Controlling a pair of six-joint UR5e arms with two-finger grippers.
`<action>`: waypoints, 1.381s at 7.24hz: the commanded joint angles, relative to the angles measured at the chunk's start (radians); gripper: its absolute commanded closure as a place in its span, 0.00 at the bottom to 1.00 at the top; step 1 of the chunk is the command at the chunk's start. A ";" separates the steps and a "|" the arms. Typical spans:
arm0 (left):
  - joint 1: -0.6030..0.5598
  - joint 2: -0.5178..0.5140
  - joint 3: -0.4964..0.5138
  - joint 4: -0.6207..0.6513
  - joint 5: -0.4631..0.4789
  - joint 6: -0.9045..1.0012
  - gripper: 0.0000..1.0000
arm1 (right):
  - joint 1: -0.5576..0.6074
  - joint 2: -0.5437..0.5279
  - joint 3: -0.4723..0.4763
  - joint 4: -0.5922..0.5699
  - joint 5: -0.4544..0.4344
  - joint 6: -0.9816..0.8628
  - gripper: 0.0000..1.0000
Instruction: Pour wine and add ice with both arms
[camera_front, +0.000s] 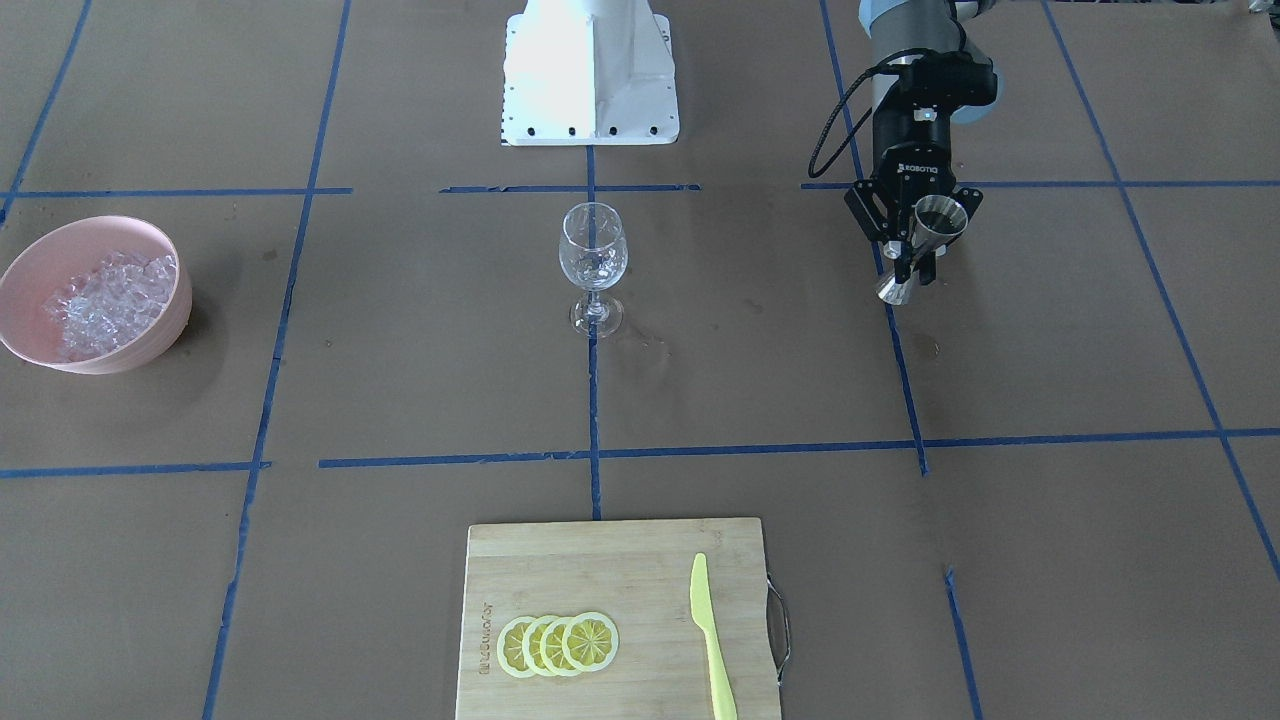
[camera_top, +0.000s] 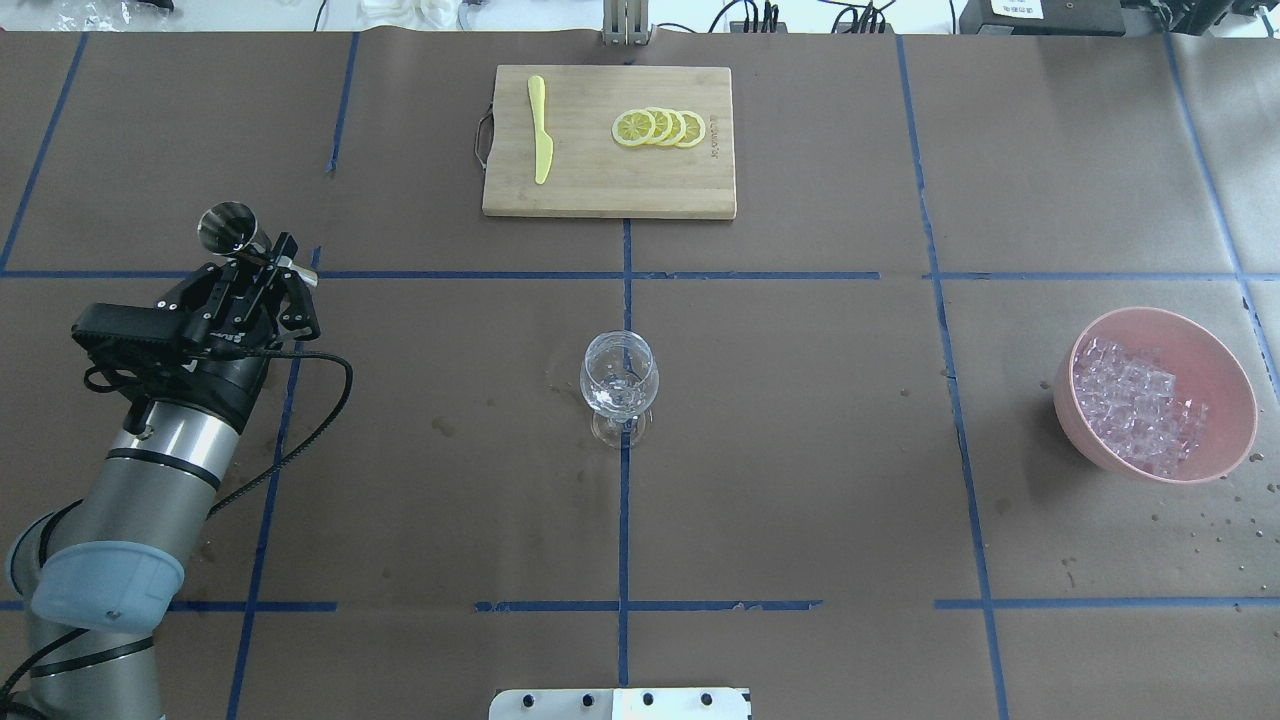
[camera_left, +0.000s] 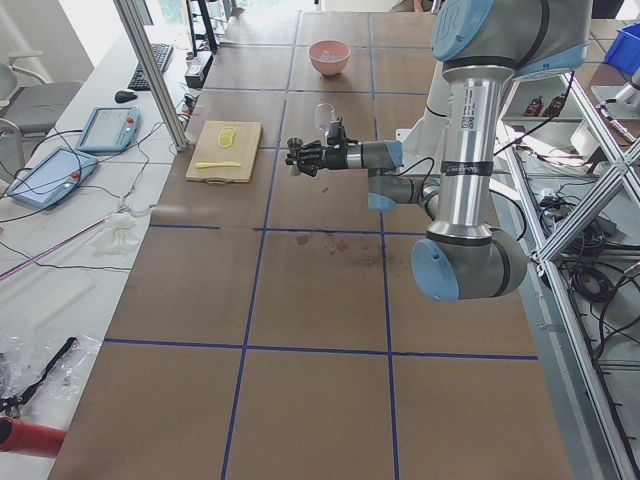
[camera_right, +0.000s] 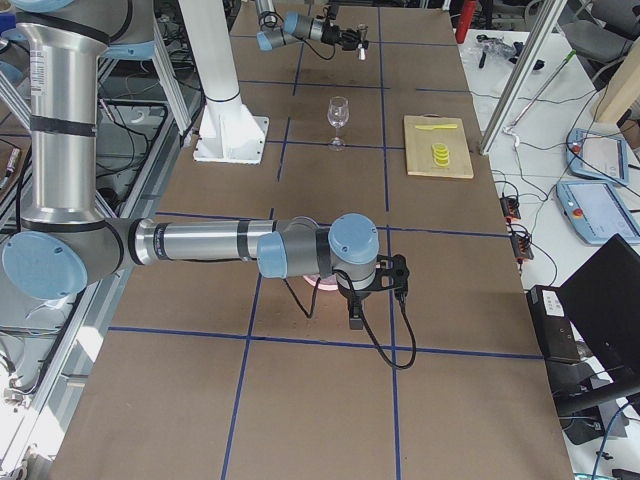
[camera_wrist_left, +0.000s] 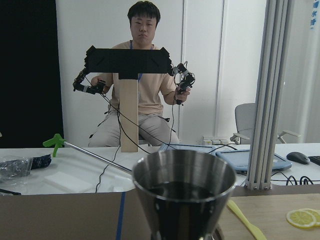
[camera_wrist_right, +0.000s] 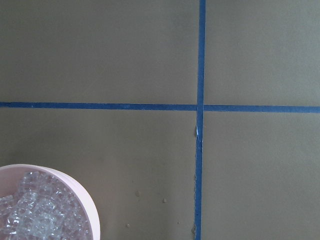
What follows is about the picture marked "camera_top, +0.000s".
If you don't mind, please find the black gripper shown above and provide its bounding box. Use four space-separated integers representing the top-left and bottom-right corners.
157 232 323 356

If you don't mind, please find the steel jigger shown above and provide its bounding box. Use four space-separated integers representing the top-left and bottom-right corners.
196 201 317 288

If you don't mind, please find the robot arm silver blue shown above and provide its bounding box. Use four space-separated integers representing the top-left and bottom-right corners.
3 225 321 719

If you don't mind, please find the clear wine glass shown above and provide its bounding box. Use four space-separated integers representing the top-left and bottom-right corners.
579 331 660 450

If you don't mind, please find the pile of ice cubes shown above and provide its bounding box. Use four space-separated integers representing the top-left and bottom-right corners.
1071 337 1210 479

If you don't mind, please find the yellow plastic knife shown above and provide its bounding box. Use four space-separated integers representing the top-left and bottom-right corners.
527 76 554 184

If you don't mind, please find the white cloth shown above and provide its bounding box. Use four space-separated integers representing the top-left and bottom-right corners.
357 1 465 31

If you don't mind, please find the bamboo cutting board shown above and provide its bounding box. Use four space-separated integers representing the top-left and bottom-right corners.
483 65 739 222

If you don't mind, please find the black box device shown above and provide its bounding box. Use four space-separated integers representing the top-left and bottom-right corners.
957 1 1125 37

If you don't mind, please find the pink bowl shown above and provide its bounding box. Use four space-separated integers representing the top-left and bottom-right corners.
1053 307 1258 484

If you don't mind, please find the aluminium frame post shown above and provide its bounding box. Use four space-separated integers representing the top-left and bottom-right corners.
602 0 653 47

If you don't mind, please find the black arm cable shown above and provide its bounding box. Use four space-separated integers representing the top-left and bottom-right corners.
0 345 355 701

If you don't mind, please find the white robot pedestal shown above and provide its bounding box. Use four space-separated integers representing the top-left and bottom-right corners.
488 687 753 719

